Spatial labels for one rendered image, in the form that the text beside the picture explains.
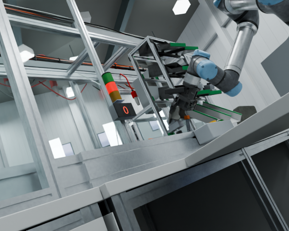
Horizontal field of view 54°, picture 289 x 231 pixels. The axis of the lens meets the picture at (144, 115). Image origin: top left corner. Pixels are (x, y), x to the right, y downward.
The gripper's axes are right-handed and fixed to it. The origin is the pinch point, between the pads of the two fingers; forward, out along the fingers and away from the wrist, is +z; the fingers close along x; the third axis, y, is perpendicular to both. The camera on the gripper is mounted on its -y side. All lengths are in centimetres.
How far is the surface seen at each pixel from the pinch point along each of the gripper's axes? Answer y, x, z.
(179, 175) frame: 37, -48, -5
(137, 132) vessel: -60, 59, 46
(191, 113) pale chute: -2.8, 22.0, -1.0
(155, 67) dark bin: -37.5, 23.3, -15.2
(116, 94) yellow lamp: -21.6, -20.1, -4.0
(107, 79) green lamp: -29.2, -21.0, -8.3
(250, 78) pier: -280, 888, 48
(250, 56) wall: -316, 892, -21
